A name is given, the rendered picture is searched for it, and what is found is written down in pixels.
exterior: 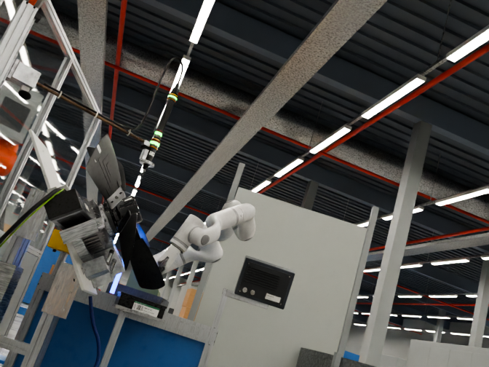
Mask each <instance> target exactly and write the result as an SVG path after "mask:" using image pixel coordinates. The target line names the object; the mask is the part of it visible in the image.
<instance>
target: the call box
mask: <svg viewBox="0 0 489 367"><path fill-rule="evenodd" d="M59 231H60V230H57V229H54V230H53V233H52V235H51V237H50V239H49V242H48V244H47V246H48V247H50V248H51V249H53V252H56V251H57V250H58V251H62V252H65V253H68V254H69V252H68V248H67V245H66V244H63V241H62V239H61V236H60V233H59ZM69 255H70V254H69Z"/></svg>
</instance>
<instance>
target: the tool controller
mask: <svg viewBox="0 0 489 367"><path fill-rule="evenodd" d="M294 277H295V273H294V271H293V270H291V269H287V268H284V267H280V266H277V265H275V264H271V263H269V262H266V261H262V260H260V259H256V258H253V257H251V256H245V258H244V262H243V265H242V268H241V271H240V273H239V278H238V280H237V283H236V287H235V289H234V293H235V294H236V295H239V296H243V297H246V298H249V299H252V300H255V301H259V302H261V303H264V304H267V305H270V306H273V307H276V308H279V309H284V308H285V305H286V302H287V297H288V295H289V292H290V289H291V286H292V284H293V279H294Z"/></svg>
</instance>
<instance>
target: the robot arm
mask: <svg viewBox="0 0 489 367"><path fill-rule="evenodd" d="M254 215H255V208H254V206H253V205H251V204H249V203H243V204H241V203H240V202H239V201H237V200H230V201H228V202H226V203H225V204H224V206H223V207H222V210H221V211H218V212H216V213H212V214H210V215H209V216H208V217H207V218H206V221H205V223H206V224H204V222H203V221H202V220H201V219H199V218H198V217H196V216H195V215H192V214H190V215H189V216H188V218H187V219H186V220H185V221H184V223H183V224H182V226H181V227H180V228H179V230H178V231H177V232H176V233H175V235H174V236H173V238H172V239H171V240H170V242H171V243H170V247H169V248H168V249H167V250H164V251H162V252H161V253H158V254H156V255H154V256H153V257H154V259H155V261H156V263H157V265H158V267H159V269H160V272H161V273H162V275H163V274H165V273H167V272H169V271H171V270H174V269H176V268H178V267H180V266H183V265H184V264H187V263H188V262H191V261H203V262H207V263H215V262H217V261H219V260H220V259H221V258H222V256H223V250H222V247H221V246H220V243H219V242H221V241H224V240H227V239H228V238H230V237H231V236H232V235H233V234H234V233H235V235H236V236H237V238H238V239H239V240H241V241H248V240H250V239H252V238H253V236H254V234H255V218H254ZM192 243H193V244H195V245H197V246H199V249H200V251H197V250H194V249H193V248H192V247H191V246H190V245H191V244H192Z"/></svg>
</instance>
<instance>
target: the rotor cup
mask: <svg viewBox="0 0 489 367"><path fill-rule="evenodd" d="M129 198H132V199H131V200H127V199H129ZM125 200H127V201H125ZM103 208H104V211H105V213H106V217H107V219H108V222H109V224H110V226H111V229H112V231H113V233H114V234H118V228H117V227H118V225H119V224H120V220H121V219H122V218H124V216H125V214H126V213H127V211H128V210H130V213H131V215H132V214H134V213H137V223H139V222H141V221H142V220H143V218H142V215H141V214H140V210H139V208H138V204H137V203H136V200H135V197H134V196H133V195H130V196H128V197H125V198H123V199H122V200H121V201H120V202H119V203H118V204H117V205H116V206H115V207H114V208H113V209H110V208H109V206H108V203H107V201H106V202H103Z"/></svg>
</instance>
